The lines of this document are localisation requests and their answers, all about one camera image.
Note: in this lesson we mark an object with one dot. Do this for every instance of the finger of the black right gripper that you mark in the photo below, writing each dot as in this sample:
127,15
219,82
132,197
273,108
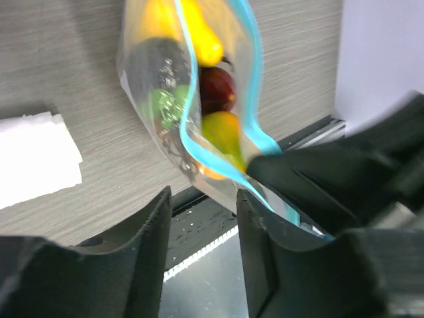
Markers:
347,182

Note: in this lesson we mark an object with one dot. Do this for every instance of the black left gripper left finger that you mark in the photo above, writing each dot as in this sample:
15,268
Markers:
117,273

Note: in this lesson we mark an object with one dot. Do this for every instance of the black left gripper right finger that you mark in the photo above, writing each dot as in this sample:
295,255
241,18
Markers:
289,272

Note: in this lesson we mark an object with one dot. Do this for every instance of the orange green fake mango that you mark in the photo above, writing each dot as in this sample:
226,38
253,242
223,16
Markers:
222,129

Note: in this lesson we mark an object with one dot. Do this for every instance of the dark red fake plum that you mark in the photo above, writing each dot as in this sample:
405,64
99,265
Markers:
217,90

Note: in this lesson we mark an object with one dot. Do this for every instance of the clear zip top bag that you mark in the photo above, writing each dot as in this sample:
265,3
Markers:
202,164

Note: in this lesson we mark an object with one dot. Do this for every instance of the green fake grape bunch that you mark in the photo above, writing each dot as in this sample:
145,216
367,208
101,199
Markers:
165,107

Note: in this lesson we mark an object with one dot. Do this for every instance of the yellow fake pear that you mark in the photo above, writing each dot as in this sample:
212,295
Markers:
160,19

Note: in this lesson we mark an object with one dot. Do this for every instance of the purple fake grape bunch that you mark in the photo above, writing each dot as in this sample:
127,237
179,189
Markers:
156,63

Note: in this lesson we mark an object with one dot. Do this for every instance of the white folded towel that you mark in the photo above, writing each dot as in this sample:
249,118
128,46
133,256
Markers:
38,157

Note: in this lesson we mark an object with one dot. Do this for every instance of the white slotted cable duct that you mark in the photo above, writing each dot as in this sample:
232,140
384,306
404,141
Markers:
200,254

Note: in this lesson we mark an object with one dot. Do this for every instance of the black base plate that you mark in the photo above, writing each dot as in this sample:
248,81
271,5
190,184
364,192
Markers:
197,220

